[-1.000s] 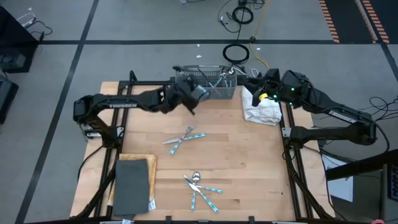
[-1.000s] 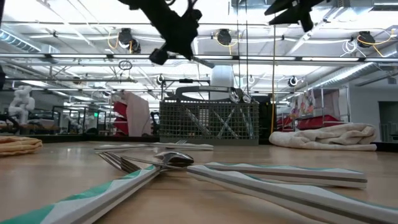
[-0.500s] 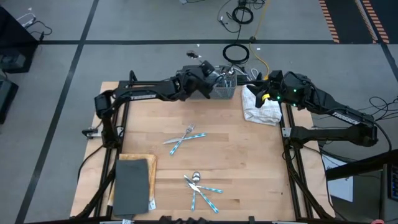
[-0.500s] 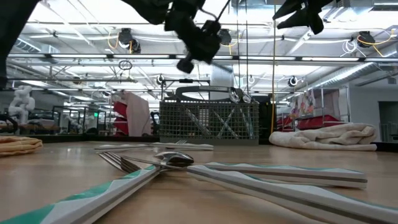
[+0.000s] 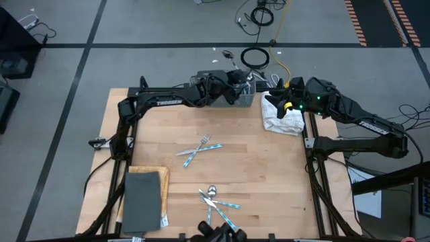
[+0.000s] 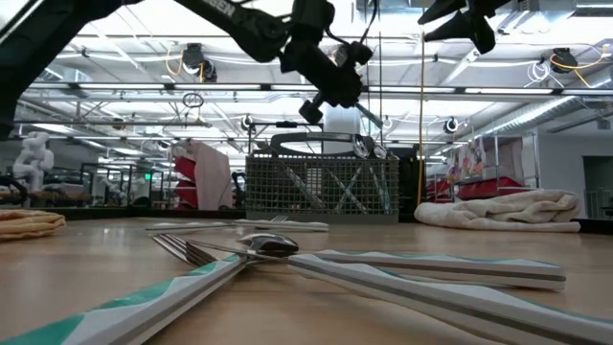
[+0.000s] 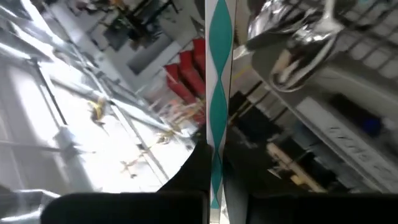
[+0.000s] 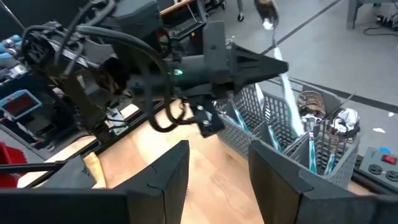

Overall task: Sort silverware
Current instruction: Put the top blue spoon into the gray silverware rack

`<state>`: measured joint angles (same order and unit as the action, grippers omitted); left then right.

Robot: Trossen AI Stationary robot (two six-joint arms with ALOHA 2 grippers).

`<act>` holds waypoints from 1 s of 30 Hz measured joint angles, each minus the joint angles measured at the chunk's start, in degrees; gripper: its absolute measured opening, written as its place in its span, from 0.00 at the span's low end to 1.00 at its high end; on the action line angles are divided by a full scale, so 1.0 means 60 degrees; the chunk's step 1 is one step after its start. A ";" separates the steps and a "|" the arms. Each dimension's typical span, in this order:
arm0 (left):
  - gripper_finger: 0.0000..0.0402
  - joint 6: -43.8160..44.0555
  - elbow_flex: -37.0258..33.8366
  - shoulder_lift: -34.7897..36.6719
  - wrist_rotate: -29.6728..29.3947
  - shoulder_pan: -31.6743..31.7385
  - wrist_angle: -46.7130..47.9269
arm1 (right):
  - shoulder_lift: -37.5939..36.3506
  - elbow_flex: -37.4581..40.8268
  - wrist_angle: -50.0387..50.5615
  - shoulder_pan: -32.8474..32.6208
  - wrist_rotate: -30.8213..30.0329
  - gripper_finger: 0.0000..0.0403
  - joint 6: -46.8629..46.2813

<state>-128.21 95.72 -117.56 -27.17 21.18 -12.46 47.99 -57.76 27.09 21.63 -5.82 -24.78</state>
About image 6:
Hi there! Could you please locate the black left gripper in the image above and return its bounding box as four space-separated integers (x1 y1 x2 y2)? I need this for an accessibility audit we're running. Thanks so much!
280 38 364 125

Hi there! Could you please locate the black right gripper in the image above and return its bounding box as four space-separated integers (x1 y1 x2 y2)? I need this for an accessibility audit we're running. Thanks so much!
417 0 513 55

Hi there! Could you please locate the teal white handled knife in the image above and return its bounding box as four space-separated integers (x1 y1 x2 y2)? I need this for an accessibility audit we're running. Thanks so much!
184 238 613 345

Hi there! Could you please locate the grey mesh silverware basket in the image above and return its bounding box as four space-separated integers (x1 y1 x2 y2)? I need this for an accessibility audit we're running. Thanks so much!
244 133 401 224

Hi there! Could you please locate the white round column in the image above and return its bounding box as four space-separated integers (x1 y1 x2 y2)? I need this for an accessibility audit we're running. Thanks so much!
324 105 361 155

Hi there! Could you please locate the long ceiling light bar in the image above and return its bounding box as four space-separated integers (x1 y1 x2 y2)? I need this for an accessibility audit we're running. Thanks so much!
28 81 613 96

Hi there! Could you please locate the red rack with beige cover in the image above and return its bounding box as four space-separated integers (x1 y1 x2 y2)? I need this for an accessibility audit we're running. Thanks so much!
170 138 235 212

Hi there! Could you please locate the black cabinet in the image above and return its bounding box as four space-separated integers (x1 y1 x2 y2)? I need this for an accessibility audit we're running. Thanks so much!
397 146 427 222

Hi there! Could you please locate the red bin storage rack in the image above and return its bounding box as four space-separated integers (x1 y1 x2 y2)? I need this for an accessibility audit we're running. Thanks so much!
425 133 540 203

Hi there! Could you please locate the cream folded towel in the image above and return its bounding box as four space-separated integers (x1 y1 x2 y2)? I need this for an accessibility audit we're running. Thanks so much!
414 189 583 235

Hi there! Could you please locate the white robot figure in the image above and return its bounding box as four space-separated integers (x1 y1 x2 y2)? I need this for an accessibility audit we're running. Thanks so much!
11 131 56 194

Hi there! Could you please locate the orange folded cloth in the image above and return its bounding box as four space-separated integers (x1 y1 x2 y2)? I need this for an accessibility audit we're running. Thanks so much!
0 209 67 243

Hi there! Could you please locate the black overhead mount bar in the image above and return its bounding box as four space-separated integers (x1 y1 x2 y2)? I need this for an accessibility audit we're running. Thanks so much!
252 120 326 131

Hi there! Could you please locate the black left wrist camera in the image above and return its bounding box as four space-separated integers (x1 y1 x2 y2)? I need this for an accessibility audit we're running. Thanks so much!
333 40 375 67

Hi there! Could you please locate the black hanging cord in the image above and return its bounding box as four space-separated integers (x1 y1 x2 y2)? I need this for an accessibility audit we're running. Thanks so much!
377 31 385 145

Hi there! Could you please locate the hanging wire loop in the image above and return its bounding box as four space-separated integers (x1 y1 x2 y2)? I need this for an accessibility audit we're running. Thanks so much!
181 91 206 110

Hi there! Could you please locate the black workstation frame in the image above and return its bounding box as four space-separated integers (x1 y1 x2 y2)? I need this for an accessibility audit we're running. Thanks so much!
79 162 167 208

